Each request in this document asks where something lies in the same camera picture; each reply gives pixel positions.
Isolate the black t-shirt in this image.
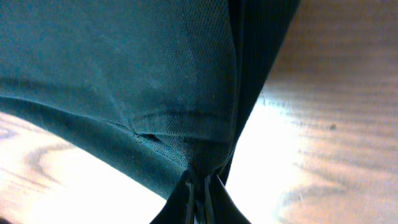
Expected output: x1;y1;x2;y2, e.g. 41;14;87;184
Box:
1;0;299;198

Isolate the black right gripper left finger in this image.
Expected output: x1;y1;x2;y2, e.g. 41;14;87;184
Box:
150;170;195;224

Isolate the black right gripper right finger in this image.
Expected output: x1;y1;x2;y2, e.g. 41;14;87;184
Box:
205;174;251;224

